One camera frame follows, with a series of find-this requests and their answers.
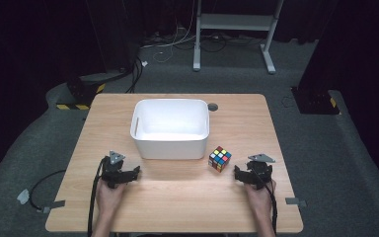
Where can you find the dark curtain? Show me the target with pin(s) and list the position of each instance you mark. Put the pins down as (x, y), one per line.
(355, 42)
(46, 39)

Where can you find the grey tape strip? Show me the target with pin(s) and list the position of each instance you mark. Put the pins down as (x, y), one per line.
(54, 205)
(295, 201)

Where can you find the black square stand base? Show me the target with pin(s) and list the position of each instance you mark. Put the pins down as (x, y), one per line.
(315, 101)

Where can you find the white plastic bin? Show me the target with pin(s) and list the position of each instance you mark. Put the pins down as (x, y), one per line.
(170, 131)

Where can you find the colourful puzzle cube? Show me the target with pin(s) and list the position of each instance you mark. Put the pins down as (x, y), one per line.
(220, 159)

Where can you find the grey tape patch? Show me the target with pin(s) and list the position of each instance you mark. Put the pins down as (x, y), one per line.
(23, 196)

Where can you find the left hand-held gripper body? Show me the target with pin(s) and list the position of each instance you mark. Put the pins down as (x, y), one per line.
(113, 171)

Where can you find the black base with striped tape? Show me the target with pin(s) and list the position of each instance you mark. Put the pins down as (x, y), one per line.
(82, 90)

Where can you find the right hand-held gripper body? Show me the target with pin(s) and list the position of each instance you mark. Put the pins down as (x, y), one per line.
(260, 173)

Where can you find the person's left hand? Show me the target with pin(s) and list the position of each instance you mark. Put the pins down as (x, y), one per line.
(109, 197)

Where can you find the white metal stand frame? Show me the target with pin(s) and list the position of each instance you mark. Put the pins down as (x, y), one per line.
(235, 22)

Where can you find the person's right hand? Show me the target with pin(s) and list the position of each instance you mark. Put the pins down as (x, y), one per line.
(258, 199)

